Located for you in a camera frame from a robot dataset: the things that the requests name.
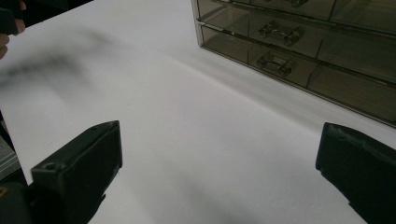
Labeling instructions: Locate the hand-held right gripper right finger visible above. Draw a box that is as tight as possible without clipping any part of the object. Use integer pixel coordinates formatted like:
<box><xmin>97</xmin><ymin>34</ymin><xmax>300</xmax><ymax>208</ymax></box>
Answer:
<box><xmin>315</xmin><ymin>121</ymin><xmax>396</xmax><ymax>224</ymax></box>

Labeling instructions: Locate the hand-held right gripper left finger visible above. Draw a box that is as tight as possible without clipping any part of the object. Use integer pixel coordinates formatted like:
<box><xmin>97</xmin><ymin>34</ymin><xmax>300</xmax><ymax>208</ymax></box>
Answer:
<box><xmin>30</xmin><ymin>119</ymin><xmax>123</xmax><ymax>224</ymax></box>

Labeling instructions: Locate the smoked clear drawer cabinet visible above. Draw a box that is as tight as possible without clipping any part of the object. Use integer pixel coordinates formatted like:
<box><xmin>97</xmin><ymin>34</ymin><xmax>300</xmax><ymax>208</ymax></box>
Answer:
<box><xmin>191</xmin><ymin>0</ymin><xmax>396</xmax><ymax>129</ymax></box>

